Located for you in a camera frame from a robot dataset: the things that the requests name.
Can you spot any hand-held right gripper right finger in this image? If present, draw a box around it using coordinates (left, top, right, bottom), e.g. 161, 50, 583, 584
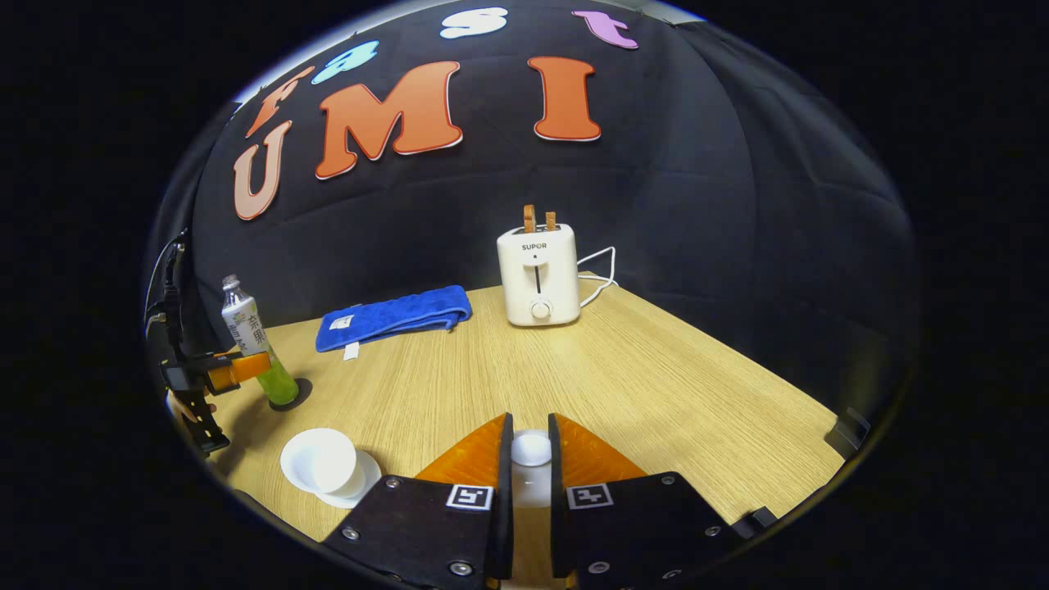
547, 412, 742, 590

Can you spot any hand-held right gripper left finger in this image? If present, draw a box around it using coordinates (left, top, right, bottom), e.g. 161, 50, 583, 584
321, 412, 515, 590

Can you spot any clear green water bottle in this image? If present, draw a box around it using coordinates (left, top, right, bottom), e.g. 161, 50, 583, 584
221, 275, 300, 407

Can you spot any dark round coaster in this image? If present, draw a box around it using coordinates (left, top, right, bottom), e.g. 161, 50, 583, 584
269, 378, 314, 412

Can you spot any white teacup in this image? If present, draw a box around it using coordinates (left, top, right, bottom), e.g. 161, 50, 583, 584
279, 428, 358, 495

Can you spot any white saucer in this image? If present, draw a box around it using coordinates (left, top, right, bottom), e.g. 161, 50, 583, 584
316, 449, 383, 510

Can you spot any blue folded towel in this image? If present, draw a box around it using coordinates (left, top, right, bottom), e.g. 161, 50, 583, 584
316, 285, 474, 362

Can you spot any cream white toaster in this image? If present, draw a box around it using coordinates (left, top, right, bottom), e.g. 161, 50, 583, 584
497, 223, 581, 328

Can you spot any black table edge bracket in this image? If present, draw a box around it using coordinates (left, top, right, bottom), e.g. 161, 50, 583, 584
733, 506, 778, 538
824, 408, 871, 460

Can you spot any white toaster cable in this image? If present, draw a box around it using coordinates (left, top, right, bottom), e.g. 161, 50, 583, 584
576, 246, 618, 309

